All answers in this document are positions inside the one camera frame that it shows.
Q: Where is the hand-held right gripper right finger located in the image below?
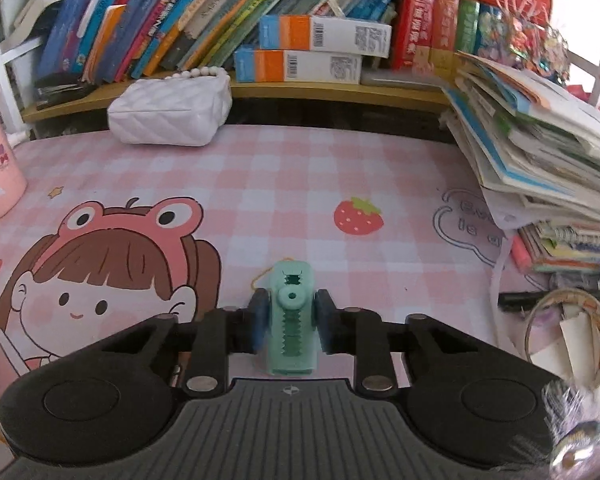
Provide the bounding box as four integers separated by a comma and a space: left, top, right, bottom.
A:
314, 288, 486, 395

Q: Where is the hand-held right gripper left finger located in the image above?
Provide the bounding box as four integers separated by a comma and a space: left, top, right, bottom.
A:
97, 287, 272, 395

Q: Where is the green crocodile toy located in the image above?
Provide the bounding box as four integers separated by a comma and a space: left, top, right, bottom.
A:
252, 260, 315, 378

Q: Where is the pink checked printed table mat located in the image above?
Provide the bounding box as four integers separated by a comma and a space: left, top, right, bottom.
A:
0, 125, 600, 411

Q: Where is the black pen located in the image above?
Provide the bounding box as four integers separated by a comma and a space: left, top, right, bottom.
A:
497, 289, 600, 311

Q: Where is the patterned clear tape roll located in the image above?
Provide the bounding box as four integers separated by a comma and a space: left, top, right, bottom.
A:
524, 289, 600, 391

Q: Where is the white quilted purse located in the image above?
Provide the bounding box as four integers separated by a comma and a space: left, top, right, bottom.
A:
107, 67, 233, 147

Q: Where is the white wooden bookshelf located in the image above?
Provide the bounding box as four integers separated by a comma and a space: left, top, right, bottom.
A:
0, 0, 600, 136

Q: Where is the stack of spiral notebooks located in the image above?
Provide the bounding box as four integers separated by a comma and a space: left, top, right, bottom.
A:
517, 220, 600, 276

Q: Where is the blue orange white carton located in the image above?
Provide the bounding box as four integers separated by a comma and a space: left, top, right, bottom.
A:
258, 14, 393, 58
233, 47, 363, 85

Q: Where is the pile of books and papers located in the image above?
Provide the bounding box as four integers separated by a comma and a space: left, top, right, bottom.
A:
440, 50, 600, 226

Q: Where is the clear plastic wrap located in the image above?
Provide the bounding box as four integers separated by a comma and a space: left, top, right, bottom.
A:
542, 380, 600, 480

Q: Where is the red boxed book set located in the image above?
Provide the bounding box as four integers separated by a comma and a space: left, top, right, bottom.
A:
391, 0, 553, 71

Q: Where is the row of colourful books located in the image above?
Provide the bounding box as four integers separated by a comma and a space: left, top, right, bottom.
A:
32, 0, 411, 86

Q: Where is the colourful charm bundle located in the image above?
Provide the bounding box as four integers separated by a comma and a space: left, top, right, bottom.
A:
495, 10, 571, 76

